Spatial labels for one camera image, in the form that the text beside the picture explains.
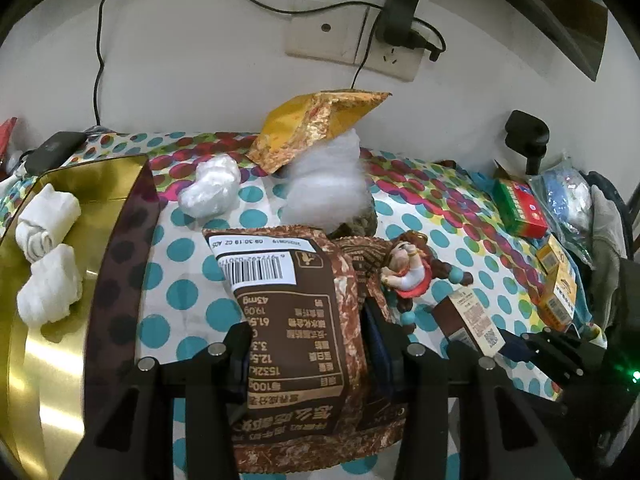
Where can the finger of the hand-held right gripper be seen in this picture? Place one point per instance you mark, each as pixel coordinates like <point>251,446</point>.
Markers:
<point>570,352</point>
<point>511,347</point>

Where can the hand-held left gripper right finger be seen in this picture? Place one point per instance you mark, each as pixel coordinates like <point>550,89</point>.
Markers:
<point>379,360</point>

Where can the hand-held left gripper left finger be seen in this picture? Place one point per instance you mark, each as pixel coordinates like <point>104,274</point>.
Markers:
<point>239,362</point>

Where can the brown snack packet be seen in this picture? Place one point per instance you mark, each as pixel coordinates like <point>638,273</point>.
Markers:
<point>290,310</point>

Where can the red figurine with beads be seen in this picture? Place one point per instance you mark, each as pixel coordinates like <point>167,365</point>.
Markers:
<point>406,270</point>

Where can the brown furry pompom ball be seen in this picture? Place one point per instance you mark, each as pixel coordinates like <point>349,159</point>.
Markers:
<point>359,222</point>

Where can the small white plastic bag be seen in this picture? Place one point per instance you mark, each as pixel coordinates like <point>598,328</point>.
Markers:
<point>210,185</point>

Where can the gold tin tray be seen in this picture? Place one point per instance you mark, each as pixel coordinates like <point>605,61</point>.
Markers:
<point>50,370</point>

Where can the large translucent white plastic bag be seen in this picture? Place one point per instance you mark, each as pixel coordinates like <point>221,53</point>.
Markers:
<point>320,180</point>

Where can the yellow medicine box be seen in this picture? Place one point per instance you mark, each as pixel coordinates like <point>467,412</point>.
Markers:
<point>552,260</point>
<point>557,305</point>

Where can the small brown box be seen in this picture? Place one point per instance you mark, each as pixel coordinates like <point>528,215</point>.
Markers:
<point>470,320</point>

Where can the polka dot tablecloth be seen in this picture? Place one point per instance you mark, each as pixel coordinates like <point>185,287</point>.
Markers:
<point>200,260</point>

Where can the grey cloth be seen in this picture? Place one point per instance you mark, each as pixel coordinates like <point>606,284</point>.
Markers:
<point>607,240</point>

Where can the green and red box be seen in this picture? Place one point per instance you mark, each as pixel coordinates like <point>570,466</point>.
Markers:
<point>520,205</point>

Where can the clear bag of packets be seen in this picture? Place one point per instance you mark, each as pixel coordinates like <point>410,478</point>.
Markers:
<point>565,195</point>

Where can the white rolled sock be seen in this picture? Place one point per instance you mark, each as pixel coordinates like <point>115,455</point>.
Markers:
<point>50,285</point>
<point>47,215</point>

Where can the yellow snack packet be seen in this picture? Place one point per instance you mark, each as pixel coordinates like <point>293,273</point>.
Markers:
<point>300,125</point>

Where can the black power adapter box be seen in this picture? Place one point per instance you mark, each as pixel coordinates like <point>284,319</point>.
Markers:
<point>52,150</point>

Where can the white plastic carrier bag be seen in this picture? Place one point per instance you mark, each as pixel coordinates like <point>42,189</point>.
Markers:
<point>12,166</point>

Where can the red paper bag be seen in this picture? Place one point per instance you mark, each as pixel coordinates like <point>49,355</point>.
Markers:
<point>6,137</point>

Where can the dark framed panel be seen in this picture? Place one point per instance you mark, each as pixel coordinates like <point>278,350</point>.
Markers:
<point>550,5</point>

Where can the black plug-in charger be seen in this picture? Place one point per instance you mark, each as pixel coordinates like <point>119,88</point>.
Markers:
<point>397,15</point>

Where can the white wall socket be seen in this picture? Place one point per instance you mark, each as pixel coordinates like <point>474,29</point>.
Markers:
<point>395,62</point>

